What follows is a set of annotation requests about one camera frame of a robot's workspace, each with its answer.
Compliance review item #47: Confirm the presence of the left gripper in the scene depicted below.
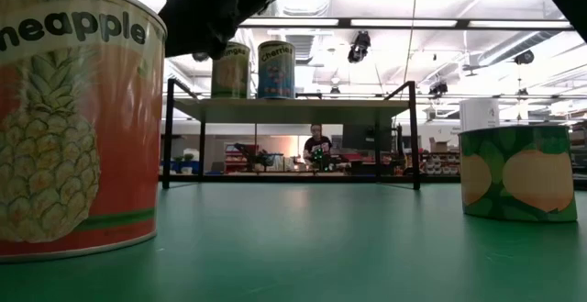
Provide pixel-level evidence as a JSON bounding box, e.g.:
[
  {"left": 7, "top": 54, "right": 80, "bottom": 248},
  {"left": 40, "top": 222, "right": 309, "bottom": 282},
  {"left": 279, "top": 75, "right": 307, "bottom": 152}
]
[{"left": 109, "top": 0, "right": 331, "bottom": 61}]

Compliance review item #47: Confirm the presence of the green oranges label can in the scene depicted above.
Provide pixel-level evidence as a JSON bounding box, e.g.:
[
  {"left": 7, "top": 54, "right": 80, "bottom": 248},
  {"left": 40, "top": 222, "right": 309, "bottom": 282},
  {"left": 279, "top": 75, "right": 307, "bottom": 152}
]
[{"left": 210, "top": 40, "right": 252, "bottom": 100}]

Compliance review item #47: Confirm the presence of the blue cherries label can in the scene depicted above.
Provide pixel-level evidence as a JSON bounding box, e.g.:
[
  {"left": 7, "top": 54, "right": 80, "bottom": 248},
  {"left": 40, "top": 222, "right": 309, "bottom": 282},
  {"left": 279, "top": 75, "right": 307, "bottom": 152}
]
[{"left": 256, "top": 39, "right": 297, "bottom": 100}]

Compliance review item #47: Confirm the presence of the orange pineapple label can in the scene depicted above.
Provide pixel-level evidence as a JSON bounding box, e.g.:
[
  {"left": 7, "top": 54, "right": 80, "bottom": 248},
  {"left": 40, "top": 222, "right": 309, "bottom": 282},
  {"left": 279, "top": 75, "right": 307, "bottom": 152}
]
[{"left": 0, "top": 0, "right": 168, "bottom": 264}]

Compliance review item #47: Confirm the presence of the green can with peach print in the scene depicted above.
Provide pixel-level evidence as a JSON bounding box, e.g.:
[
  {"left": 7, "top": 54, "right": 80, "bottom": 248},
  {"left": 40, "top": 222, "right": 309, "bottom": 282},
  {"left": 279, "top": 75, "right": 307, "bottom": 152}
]
[{"left": 458, "top": 125, "right": 579, "bottom": 224}]

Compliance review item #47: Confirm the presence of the ceiling air vent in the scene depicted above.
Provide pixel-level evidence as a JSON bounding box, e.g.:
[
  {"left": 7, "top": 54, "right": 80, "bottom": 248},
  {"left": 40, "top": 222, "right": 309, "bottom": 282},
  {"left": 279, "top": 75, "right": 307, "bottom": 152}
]
[{"left": 283, "top": 33, "right": 318, "bottom": 66}]

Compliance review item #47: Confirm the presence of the black beam with light strips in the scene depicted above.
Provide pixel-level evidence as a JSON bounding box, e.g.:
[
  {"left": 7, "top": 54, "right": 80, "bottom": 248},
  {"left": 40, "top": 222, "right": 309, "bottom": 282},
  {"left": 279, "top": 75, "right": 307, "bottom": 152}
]
[{"left": 238, "top": 16, "right": 587, "bottom": 32}]

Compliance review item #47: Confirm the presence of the red storage rack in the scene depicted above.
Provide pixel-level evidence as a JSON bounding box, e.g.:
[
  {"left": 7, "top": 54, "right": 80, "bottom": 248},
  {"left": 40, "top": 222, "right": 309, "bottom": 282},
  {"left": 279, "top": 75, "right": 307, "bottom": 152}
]
[{"left": 223, "top": 143, "right": 247, "bottom": 173}]

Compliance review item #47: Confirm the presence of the white column with small print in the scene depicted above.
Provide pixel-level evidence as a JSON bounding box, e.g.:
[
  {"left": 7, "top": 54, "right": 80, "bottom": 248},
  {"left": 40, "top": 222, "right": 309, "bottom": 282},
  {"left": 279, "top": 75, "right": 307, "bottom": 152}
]
[{"left": 459, "top": 97, "right": 501, "bottom": 132}]

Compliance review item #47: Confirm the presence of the blue storage bin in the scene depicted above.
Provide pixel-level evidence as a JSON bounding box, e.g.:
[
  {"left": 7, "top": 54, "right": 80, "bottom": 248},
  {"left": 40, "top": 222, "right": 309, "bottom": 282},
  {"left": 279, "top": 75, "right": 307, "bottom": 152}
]
[{"left": 172, "top": 159, "right": 202, "bottom": 175}]

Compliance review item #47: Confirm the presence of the person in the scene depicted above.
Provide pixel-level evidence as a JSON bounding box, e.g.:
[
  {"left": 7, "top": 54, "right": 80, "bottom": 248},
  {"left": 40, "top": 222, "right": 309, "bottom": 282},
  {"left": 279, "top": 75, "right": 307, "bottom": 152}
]
[{"left": 302, "top": 124, "right": 334, "bottom": 173}]

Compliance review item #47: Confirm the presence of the cardboard box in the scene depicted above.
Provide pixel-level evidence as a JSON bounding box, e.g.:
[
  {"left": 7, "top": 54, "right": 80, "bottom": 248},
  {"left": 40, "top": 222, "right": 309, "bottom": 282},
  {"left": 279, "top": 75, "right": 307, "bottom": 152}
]
[{"left": 428, "top": 136, "right": 453, "bottom": 154}]

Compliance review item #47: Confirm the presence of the green table mat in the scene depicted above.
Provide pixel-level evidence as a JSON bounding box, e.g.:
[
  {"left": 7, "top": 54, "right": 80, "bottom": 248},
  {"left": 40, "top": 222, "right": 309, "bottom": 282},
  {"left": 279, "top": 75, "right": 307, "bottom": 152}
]
[{"left": 0, "top": 181, "right": 587, "bottom": 302}]

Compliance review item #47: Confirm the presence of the wooden shelf with black frame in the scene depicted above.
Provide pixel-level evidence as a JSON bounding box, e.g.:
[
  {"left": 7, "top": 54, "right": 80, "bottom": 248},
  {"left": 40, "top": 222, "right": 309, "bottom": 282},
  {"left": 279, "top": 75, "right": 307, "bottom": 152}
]
[{"left": 161, "top": 79, "right": 422, "bottom": 192}]

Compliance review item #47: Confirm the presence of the thin hanging cable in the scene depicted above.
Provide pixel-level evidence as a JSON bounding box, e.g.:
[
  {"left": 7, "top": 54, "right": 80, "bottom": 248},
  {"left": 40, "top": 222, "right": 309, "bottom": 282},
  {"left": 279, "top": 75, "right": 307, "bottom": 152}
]
[{"left": 401, "top": 0, "right": 419, "bottom": 85}]

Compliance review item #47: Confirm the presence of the black table frame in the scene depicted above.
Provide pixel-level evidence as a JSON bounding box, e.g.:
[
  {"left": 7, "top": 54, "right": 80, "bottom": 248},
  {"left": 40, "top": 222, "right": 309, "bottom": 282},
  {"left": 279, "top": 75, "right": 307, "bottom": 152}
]
[{"left": 158, "top": 174, "right": 587, "bottom": 191}]

